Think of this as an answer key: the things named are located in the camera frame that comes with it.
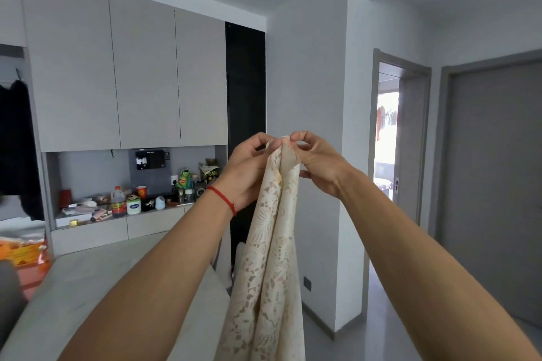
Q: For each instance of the clear jar white lid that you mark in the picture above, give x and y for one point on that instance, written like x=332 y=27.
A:
x=189 y=196

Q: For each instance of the white wall cabinet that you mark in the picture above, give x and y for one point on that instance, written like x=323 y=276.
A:
x=127 y=77

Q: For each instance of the black trophy plaque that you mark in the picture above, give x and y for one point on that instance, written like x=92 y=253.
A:
x=200 y=191

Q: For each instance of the pink striped packet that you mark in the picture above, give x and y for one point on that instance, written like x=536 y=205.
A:
x=99 y=215

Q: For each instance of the person's left forearm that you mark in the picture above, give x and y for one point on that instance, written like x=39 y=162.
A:
x=161 y=280

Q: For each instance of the beige lace tablecloth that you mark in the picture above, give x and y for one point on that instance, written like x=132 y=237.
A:
x=271 y=289

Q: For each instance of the white crumpled paper bag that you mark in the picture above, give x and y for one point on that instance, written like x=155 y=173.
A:
x=21 y=230

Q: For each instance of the grey door silver lock plate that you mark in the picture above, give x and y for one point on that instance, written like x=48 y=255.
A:
x=413 y=140

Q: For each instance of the person's right hand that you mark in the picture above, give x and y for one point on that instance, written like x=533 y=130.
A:
x=326 y=170

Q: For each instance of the small brown dish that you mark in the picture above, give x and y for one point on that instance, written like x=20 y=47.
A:
x=171 y=204

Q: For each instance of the black hanging jacket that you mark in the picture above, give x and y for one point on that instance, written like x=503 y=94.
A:
x=17 y=140

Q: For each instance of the black pouch with keys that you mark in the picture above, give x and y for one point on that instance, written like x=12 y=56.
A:
x=149 y=205

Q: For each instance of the dark sauce bottle red label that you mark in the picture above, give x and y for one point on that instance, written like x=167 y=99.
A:
x=119 y=206

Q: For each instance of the dark wall socket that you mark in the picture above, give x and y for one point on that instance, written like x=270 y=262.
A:
x=307 y=284

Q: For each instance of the black wall water dispenser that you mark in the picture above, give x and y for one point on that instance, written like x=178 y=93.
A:
x=150 y=159

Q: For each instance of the red canister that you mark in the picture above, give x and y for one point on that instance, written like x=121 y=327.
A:
x=65 y=199

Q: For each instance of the folded newspaper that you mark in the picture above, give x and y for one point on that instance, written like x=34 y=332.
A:
x=209 y=169

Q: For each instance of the white jar blue label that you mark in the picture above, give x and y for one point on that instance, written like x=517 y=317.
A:
x=134 y=206

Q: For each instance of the light blue small vase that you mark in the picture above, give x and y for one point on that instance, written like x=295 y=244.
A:
x=160 y=203

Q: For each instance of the pink box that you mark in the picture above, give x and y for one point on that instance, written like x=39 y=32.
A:
x=36 y=278

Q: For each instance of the plain grey door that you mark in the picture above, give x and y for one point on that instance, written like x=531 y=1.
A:
x=495 y=183

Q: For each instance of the white flat box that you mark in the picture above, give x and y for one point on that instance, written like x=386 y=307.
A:
x=67 y=221

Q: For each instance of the orange paper cup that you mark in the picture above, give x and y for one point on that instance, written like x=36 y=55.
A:
x=141 y=192

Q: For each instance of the person's left hand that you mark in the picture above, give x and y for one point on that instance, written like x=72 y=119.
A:
x=250 y=170

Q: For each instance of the white wall socket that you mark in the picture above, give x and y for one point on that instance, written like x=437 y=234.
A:
x=174 y=180

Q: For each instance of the green snack bag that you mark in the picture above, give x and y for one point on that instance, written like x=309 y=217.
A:
x=185 y=181

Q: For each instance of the person's right forearm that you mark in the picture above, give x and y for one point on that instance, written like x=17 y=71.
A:
x=423 y=280

